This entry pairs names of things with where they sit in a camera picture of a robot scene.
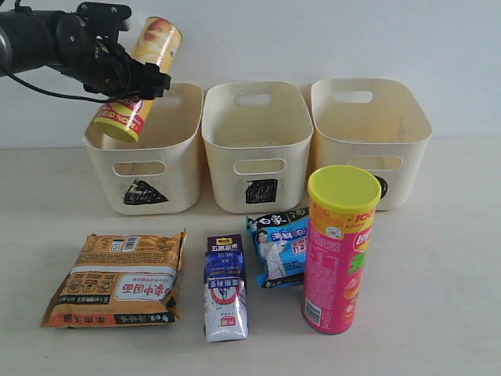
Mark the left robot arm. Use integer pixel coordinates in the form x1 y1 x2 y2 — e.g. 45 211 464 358
1 2 171 103

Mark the orange instant noodle packet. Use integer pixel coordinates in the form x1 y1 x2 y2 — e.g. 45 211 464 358
40 231 187 328

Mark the white blue milk carton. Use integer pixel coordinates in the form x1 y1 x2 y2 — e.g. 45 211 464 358
204 251 249 342

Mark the blue instant noodle packet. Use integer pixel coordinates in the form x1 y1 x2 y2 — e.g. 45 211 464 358
246 208 308 289

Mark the purple juice carton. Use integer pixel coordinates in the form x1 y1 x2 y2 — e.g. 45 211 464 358
207 234 243 257

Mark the pink chips can yellow lid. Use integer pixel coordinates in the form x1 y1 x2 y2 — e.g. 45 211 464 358
302 165 381 334

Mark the left cream plastic bin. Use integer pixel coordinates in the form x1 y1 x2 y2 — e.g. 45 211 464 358
84 83 204 215

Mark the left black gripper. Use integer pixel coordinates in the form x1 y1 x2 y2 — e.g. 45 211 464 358
56 2 171 100

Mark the right cream plastic bin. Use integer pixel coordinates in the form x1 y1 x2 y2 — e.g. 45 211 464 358
310 78 432 211

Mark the cream plastic bin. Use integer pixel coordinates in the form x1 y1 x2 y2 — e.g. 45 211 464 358
310 78 432 211
84 83 204 215
201 81 314 214

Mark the middle cream plastic bin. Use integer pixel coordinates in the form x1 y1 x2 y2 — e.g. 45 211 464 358
201 81 314 214

